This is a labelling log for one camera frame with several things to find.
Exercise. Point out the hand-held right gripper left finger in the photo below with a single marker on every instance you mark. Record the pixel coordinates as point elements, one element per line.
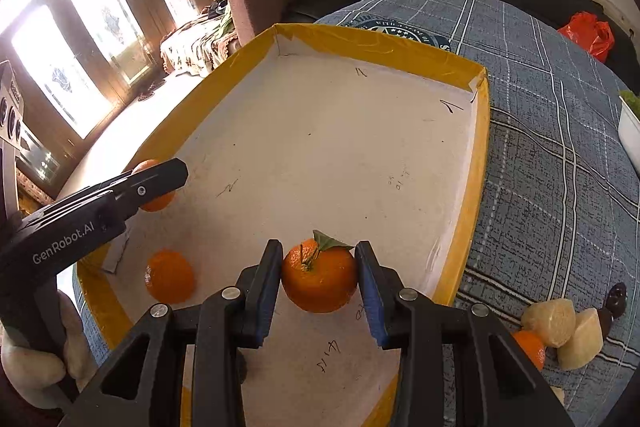
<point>267,302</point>

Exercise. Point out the sofa with patterned cover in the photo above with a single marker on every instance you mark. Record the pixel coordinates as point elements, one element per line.
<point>195,42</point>

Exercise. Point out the orange with green leaf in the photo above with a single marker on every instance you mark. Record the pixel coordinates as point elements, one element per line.
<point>320,282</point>

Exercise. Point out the person's left hand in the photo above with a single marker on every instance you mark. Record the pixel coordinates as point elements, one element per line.
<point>30,369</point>

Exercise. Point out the dark cloth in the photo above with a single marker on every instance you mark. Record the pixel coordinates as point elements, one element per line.
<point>217,8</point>

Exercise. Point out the dark unpeeled water chestnut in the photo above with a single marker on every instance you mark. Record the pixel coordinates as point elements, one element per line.
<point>616,299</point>
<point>605,322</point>

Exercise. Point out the wooden glass door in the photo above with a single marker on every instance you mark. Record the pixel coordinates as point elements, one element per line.
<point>100,22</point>

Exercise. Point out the peeled water chestnut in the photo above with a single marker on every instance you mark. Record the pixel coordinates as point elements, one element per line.
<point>550,322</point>
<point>582,344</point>

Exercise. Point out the cardboard tray with yellow edges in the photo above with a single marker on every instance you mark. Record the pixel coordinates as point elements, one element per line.
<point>325,132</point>

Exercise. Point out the white container with greens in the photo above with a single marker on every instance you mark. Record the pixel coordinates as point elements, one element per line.
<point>629,127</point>

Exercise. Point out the red plastic bag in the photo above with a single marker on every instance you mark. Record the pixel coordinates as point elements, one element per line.
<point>587,32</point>

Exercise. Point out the blue plaid blanket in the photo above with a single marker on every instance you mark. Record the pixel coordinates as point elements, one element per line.
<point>540,157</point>

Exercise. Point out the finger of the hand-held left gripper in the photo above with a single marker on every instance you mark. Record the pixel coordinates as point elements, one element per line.
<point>155,179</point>

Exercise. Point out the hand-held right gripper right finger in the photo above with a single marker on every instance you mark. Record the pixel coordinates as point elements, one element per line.
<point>371,302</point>

